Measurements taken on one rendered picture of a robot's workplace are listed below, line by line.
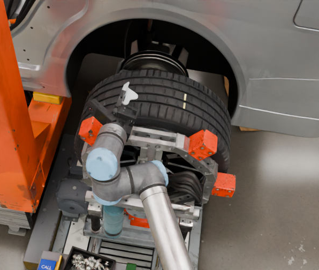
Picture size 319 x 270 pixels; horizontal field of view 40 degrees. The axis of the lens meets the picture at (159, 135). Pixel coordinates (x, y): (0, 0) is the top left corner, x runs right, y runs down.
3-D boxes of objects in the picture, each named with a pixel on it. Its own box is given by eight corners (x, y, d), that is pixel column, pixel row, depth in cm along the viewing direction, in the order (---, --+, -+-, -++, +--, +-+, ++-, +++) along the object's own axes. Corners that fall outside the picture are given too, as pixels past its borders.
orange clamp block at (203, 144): (200, 144, 171) (218, 136, 165) (199, 162, 166) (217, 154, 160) (188, 136, 167) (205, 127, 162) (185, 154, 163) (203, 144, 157)
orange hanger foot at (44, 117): (73, 102, 244) (68, 57, 216) (45, 184, 213) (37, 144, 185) (43, 97, 244) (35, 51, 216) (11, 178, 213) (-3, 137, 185)
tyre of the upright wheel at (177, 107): (259, 135, 201) (167, 42, 163) (259, 180, 187) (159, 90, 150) (150, 172, 239) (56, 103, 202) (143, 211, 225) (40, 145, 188)
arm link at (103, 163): (85, 181, 132) (82, 156, 126) (96, 153, 142) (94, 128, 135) (116, 185, 131) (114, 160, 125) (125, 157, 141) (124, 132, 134)
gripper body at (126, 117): (133, 124, 154) (125, 147, 144) (109, 115, 153) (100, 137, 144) (139, 107, 149) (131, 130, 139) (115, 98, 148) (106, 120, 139)
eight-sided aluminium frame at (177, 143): (202, 206, 208) (227, 141, 164) (200, 219, 205) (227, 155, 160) (87, 187, 208) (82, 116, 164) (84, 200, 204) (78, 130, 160)
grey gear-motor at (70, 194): (105, 166, 273) (106, 133, 245) (90, 230, 249) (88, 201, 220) (76, 162, 273) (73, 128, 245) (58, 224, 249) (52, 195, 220)
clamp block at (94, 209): (105, 196, 171) (105, 189, 167) (100, 217, 166) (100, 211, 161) (92, 194, 171) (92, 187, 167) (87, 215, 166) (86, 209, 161)
